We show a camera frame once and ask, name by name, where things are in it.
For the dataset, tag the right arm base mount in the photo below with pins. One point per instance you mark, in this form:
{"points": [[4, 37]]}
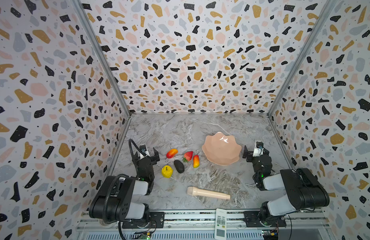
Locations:
{"points": [[258, 219]]}

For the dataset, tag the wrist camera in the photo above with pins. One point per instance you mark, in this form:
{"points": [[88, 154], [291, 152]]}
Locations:
{"points": [[144, 149], [259, 148]]}

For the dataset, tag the dark fake avocado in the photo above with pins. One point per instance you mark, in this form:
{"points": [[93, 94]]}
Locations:
{"points": [[179, 166]]}

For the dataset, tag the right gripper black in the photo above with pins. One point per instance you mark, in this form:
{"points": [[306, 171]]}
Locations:
{"points": [[256, 157]]}

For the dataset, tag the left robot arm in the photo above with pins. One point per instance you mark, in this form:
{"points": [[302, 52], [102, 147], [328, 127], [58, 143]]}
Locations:
{"points": [[113, 201]]}

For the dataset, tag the red yellow fake mango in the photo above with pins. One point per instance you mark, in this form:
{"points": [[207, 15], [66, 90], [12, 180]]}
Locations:
{"points": [[196, 161]]}

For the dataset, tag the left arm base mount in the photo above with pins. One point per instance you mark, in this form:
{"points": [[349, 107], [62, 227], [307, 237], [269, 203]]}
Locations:
{"points": [[152, 219]]}

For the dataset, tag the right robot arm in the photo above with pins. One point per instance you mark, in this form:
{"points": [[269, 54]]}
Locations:
{"points": [[303, 190]]}

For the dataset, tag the aluminium front rail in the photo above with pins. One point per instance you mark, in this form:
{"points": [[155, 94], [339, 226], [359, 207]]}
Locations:
{"points": [[202, 225]]}

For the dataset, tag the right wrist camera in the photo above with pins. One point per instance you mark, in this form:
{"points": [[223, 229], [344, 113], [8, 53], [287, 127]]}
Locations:
{"points": [[259, 148]]}

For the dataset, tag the red fake strawberry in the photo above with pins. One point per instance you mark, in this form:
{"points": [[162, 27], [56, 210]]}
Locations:
{"points": [[188, 156]]}

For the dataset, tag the red orange fake mango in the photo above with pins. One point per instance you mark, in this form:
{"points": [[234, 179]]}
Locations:
{"points": [[171, 153]]}

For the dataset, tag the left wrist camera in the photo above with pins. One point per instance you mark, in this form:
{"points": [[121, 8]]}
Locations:
{"points": [[144, 149]]}

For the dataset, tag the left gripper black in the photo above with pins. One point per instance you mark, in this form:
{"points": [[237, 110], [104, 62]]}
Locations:
{"points": [[147, 159]]}

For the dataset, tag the yellow fake bell pepper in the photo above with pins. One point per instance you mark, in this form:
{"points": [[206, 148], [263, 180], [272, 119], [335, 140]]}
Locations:
{"points": [[167, 171]]}

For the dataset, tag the pink scalloped fruit bowl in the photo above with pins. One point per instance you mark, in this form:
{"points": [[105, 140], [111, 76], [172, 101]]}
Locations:
{"points": [[221, 149]]}

